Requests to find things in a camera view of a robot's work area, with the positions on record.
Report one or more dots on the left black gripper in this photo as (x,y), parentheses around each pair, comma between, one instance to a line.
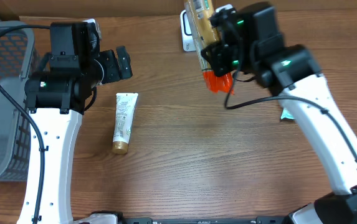
(114,73)

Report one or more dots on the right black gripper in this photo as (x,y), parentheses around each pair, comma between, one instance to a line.
(216,53)

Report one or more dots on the white Pantene conditioner tube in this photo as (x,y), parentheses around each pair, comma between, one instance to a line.
(125,109)

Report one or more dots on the red spaghetti packet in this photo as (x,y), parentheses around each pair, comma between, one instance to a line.
(198,13)

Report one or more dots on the mint green wipes packet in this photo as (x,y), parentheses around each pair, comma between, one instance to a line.
(286,115)

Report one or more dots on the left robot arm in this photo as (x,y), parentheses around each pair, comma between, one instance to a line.
(58,93)

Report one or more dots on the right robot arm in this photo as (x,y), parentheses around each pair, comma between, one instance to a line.
(295,79)

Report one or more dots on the white barcode scanner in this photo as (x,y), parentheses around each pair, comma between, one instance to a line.
(187,39)

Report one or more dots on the grey plastic shopping basket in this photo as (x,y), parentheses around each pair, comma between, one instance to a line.
(18,60)

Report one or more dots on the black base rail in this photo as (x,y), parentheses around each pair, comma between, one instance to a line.
(105,216)

